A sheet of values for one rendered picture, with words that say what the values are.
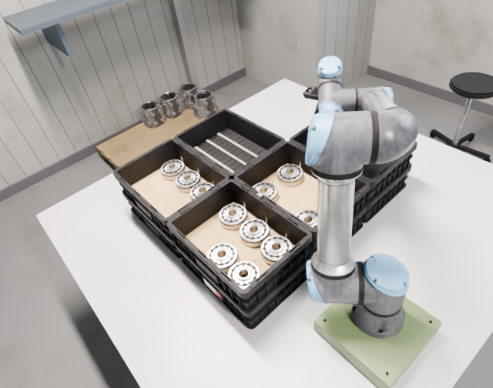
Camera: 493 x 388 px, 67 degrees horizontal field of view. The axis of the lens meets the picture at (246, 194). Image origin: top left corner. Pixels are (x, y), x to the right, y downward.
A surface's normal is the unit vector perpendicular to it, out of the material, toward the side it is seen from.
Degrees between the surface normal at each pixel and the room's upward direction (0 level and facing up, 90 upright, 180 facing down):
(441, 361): 0
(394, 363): 3
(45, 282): 0
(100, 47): 90
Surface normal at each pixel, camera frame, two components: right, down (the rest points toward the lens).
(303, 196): -0.11, -0.71
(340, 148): -0.15, 0.41
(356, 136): -0.16, 0.09
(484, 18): -0.75, 0.52
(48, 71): 0.65, 0.48
